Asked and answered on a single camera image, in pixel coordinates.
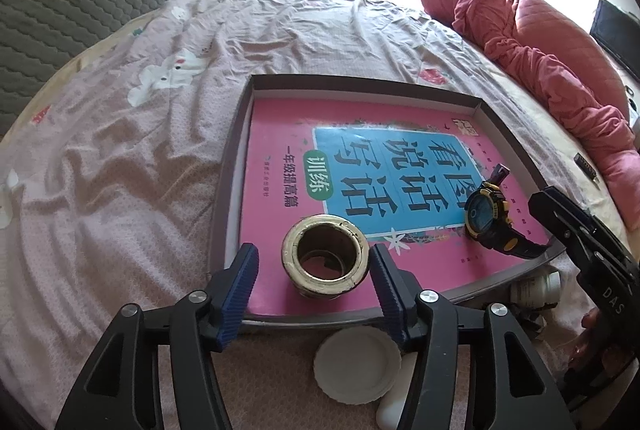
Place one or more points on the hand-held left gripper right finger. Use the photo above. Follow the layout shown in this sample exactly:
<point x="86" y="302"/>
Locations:
<point x="387" y="296"/>

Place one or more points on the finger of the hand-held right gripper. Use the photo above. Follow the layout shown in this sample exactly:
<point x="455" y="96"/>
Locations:
<point x="612" y="235"/>
<point x="597" y="270"/>

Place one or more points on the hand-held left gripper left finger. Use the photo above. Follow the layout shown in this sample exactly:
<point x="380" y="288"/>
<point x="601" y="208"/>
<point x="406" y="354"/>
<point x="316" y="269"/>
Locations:
<point x="240" y="291"/>

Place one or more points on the white round lid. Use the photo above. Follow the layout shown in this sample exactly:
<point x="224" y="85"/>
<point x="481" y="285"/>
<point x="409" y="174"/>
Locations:
<point x="355" y="367"/>

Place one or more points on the shallow brown cardboard box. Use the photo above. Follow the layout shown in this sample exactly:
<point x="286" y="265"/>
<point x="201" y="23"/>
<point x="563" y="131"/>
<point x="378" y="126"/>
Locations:
<point x="231" y="180"/>

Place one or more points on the white plastic bottle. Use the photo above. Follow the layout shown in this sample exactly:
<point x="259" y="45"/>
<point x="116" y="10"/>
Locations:
<point x="392" y="410"/>

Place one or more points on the black and yellow wristwatch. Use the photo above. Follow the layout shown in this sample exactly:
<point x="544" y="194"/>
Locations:
<point x="482" y="212"/>

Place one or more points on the person's right hand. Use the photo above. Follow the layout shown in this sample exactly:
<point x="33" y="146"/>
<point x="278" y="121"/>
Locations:
<point x="591" y="332"/>

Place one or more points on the small white pill bottle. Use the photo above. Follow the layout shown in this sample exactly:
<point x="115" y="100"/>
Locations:
<point x="537" y="287"/>

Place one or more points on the small black bar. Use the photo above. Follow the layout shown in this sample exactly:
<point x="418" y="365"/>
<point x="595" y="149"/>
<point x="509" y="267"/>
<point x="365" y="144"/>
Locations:
<point x="586" y="168"/>

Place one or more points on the pink and blue book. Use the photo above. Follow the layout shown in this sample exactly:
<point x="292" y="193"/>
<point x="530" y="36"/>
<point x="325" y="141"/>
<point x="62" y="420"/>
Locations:
<point x="280" y="190"/>

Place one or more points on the black television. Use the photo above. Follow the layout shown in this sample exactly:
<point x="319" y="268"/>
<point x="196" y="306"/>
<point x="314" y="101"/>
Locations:
<point x="617" y="35"/>

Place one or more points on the pink quilt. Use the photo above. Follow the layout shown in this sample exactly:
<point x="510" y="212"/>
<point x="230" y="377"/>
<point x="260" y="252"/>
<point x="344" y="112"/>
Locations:
<point x="540" y="35"/>

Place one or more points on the grey quilted headboard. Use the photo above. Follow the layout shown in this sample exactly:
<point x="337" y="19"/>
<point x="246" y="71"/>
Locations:
<point x="75" y="10"/>

